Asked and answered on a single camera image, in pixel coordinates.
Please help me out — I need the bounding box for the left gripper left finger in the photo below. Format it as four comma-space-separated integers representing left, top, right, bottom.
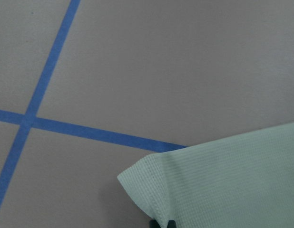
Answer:
149, 219, 159, 228

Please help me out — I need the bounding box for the olive green long-sleeve shirt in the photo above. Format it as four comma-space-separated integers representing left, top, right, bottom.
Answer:
118, 123, 294, 228

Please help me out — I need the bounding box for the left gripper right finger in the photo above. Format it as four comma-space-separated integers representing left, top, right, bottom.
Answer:
167, 220, 176, 228

